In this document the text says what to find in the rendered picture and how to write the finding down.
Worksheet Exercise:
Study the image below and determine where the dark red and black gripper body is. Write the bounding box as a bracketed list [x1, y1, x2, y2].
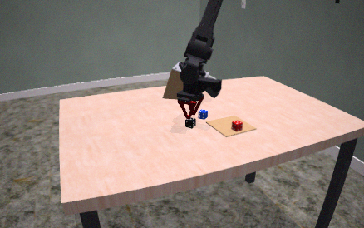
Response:
[177, 83, 204, 102]

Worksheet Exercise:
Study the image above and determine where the tan flat mat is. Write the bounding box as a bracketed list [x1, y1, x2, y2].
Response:
[206, 116, 257, 137]

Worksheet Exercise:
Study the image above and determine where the black die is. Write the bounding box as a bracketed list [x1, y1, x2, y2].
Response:
[185, 118, 196, 129]

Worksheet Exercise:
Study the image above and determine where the red die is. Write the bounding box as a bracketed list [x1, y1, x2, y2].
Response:
[231, 120, 243, 131]

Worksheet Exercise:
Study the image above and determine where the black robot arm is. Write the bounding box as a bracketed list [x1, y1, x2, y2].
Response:
[179, 0, 223, 98]

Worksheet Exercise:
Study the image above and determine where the blue die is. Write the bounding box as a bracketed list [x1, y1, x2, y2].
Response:
[198, 109, 208, 120]

